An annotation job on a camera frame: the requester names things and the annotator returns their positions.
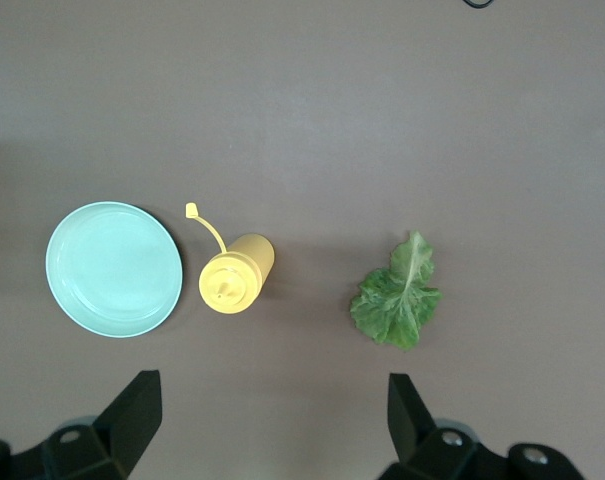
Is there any green lettuce leaf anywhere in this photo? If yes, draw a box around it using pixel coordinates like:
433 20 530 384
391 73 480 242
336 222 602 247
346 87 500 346
349 229 444 353

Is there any yellow squeeze sauce bottle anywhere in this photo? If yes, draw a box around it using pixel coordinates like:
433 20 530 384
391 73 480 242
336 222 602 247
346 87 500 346
184 201 277 316

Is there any mint green plate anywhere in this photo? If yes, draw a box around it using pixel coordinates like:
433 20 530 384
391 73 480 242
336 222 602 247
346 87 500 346
45 201 184 339

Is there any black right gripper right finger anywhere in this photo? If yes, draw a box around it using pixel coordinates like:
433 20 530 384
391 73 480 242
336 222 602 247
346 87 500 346
379 372 588 480

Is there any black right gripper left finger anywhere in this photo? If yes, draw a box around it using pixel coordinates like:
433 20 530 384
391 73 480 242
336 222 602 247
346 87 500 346
0 369 162 480

